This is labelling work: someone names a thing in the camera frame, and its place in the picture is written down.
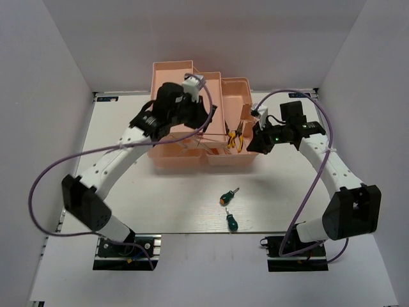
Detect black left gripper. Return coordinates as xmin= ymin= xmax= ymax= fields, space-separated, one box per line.
xmin=169 ymin=92 xmax=212 ymax=129

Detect green orange handled screwdriver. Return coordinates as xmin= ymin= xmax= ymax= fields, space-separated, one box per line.
xmin=219 ymin=187 xmax=240 ymax=206

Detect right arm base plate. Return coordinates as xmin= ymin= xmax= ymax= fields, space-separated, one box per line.
xmin=259 ymin=235 xmax=328 ymax=272

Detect black blue lock sticker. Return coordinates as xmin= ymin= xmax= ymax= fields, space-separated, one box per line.
xmin=288 ymin=93 xmax=311 ymax=98

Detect stubby green screwdriver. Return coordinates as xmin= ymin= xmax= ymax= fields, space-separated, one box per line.
xmin=225 ymin=208 xmax=238 ymax=232

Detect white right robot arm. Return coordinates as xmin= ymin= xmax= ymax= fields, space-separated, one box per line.
xmin=247 ymin=101 xmax=382 ymax=255

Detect yellow long nose pliers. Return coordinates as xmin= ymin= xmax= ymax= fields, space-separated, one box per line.
xmin=236 ymin=120 xmax=243 ymax=153

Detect blue handled screwdriver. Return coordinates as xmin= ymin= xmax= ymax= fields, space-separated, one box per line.
xmin=196 ymin=133 xmax=227 ymax=141

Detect left blue table sticker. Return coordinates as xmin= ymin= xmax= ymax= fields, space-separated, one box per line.
xmin=96 ymin=97 xmax=119 ymax=102

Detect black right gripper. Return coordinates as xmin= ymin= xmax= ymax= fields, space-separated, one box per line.
xmin=247 ymin=118 xmax=290 ymax=155

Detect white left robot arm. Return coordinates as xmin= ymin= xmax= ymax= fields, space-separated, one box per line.
xmin=61 ymin=74 xmax=215 ymax=255

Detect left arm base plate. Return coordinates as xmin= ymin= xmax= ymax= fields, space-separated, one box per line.
xmin=93 ymin=234 xmax=162 ymax=271

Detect pink plastic toolbox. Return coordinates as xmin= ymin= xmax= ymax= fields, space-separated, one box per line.
xmin=147 ymin=59 xmax=258 ymax=169

